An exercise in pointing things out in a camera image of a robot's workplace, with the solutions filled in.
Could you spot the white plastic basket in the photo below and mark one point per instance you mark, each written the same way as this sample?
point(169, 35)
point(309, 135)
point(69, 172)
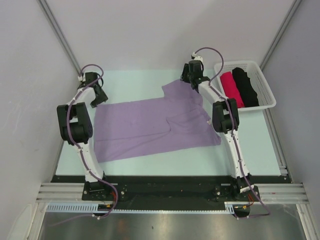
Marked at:
point(258, 82)

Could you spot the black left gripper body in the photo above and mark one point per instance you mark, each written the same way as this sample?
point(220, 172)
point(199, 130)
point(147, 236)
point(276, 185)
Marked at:
point(100, 98)

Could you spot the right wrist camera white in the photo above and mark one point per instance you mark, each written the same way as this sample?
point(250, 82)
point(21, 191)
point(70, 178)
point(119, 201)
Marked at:
point(196, 56)

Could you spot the rolled red t shirt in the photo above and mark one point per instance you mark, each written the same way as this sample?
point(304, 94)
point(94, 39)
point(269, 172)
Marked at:
point(230, 88)

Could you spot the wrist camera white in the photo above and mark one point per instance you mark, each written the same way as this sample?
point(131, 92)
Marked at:
point(81, 77)
point(196, 56)

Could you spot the rolled black t shirt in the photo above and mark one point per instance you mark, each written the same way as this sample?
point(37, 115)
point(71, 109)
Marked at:
point(243, 84)

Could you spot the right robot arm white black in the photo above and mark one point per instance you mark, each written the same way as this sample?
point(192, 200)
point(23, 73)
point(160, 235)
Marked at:
point(225, 121)

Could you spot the purple t shirt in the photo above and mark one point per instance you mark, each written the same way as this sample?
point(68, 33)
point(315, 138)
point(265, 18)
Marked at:
point(174, 122)

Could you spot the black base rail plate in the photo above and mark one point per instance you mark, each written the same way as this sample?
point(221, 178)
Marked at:
point(162, 193)

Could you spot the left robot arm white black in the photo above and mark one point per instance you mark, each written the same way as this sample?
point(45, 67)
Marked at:
point(75, 124)

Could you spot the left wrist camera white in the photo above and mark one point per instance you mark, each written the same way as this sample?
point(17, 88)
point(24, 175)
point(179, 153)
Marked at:
point(81, 77)

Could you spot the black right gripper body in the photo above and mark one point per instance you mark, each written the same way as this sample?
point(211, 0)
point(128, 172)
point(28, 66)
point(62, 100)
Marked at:
point(187, 76)

